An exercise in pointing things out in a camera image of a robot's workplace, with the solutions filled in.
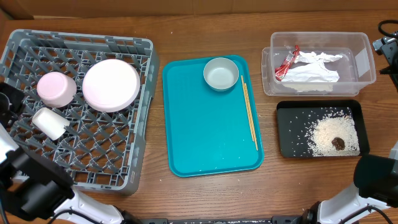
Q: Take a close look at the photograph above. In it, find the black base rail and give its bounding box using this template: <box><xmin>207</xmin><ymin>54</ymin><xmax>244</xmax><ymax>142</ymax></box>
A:
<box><xmin>133</xmin><ymin>215</ymin><xmax>308</xmax><ymax>224</ymax></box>

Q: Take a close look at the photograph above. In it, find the clear plastic bin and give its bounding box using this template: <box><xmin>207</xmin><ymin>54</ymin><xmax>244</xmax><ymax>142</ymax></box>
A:
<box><xmin>261</xmin><ymin>32</ymin><xmax>376</xmax><ymax>96</ymax></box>

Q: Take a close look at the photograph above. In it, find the wooden chopstick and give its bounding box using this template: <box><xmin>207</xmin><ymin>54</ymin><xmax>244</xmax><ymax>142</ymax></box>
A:
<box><xmin>241</xmin><ymin>75</ymin><xmax>255</xmax><ymax>142</ymax></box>
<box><xmin>244</xmin><ymin>83</ymin><xmax>258</xmax><ymax>151</ymax></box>

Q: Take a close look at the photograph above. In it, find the black plastic tray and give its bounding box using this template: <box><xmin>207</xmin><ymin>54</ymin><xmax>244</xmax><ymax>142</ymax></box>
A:
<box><xmin>276</xmin><ymin>100</ymin><xmax>370</xmax><ymax>158</ymax></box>

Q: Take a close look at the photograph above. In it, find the large white plate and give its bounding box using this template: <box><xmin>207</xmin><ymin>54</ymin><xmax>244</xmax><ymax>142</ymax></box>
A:
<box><xmin>82</xmin><ymin>59</ymin><xmax>141</xmax><ymax>113</ymax></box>

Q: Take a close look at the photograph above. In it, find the red snack wrapper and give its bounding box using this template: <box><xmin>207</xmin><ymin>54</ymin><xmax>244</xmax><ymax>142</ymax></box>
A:
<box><xmin>274</xmin><ymin>45</ymin><xmax>300</xmax><ymax>81</ymax></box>

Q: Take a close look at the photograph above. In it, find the white napkin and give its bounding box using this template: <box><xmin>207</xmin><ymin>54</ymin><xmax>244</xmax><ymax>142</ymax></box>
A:
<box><xmin>276</xmin><ymin>51</ymin><xmax>343</xmax><ymax>82</ymax></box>

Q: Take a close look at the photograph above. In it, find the brown food scrap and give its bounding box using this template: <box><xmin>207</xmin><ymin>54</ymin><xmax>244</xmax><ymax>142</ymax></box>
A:
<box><xmin>331</xmin><ymin>137</ymin><xmax>345</xmax><ymax>151</ymax></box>

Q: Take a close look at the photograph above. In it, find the grey dish rack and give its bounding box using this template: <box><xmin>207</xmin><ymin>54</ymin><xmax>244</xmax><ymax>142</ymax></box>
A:
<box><xmin>1</xmin><ymin>29</ymin><xmax>160</xmax><ymax>195</ymax></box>

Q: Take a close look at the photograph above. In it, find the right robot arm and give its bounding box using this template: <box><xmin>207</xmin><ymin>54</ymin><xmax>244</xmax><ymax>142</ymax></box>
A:
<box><xmin>292</xmin><ymin>145</ymin><xmax>397</xmax><ymax>224</ymax></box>

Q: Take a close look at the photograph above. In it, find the white rice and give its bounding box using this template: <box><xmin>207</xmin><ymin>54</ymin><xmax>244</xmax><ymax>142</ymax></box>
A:
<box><xmin>289</xmin><ymin>107</ymin><xmax>360</xmax><ymax>157</ymax></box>

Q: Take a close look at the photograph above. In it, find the white cup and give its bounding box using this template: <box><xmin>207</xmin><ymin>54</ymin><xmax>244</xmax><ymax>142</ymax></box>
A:
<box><xmin>32</xmin><ymin>108</ymin><xmax>70</xmax><ymax>141</ymax></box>

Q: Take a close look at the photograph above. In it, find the grey saucer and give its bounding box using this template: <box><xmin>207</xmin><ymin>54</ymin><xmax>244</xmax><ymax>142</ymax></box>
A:
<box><xmin>203</xmin><ymin>57</ymin><xmax>239</xmax><ymax>91</ymax></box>

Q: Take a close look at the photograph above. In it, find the teal plastic tray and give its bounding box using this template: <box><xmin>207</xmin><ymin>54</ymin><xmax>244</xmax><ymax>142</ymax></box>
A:
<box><xmin>162</xmin><ymin>55</ymin><xmax>264</xmax><ymax>177</ymax></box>

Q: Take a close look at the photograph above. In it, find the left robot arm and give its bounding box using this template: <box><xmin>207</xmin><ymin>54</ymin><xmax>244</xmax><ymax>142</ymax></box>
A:
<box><xmin>1</xmin><ymin>83</ymin><xmax>140</xmax><ymax>224</ymax></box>

